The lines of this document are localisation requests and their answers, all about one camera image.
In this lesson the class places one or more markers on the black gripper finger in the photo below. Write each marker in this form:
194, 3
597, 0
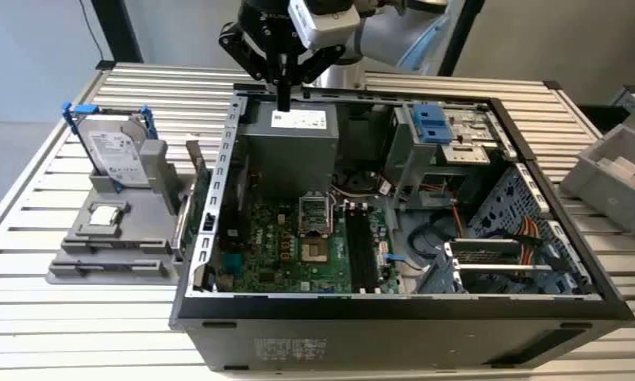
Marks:
243, 47
318, 63

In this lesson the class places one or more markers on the blue RAM stick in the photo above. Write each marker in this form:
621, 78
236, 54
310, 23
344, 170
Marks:
116, 265

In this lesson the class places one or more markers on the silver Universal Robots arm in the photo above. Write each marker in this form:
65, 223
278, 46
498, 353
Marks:
391, 35

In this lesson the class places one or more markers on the grey power supply unit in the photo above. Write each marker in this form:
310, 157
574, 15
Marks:
291, 158

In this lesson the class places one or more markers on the blue drive bay latch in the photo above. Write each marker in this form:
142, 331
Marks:
429, 123

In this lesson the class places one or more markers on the black table corner cap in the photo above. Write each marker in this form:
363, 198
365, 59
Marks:
551, 84
106, 64

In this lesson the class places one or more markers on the metal optical drive bay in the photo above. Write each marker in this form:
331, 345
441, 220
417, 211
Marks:
466, 131

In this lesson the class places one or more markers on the blue disk carrier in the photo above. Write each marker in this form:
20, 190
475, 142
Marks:
84, 108

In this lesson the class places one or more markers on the green graphics card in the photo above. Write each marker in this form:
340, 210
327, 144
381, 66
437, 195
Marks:
200, 178

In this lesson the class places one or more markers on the silver hard disk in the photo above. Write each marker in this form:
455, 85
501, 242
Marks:
111, 151

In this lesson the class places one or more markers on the CPU socket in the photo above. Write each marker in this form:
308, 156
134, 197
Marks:
315, 248

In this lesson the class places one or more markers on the grey parts rack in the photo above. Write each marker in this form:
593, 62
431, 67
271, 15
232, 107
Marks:
138, 222

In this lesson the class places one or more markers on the green motherboard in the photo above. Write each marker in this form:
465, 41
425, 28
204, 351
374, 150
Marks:
275, 254

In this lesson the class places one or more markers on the silver CPU chip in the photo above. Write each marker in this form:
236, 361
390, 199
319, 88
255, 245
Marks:
103, 216

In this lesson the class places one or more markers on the blue expansion slot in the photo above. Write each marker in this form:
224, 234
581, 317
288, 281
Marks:
232, 264

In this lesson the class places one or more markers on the metal disk bay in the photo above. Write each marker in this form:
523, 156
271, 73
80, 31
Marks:
487, 254

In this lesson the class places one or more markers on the white block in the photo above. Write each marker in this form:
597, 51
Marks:
620, 166

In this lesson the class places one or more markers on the grey plastic bin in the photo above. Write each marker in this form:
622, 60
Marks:
604, 198

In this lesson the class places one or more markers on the black open PC case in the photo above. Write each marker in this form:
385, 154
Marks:
350, 329

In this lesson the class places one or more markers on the black frame post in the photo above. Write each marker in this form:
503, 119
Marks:
118, 31
461, 39

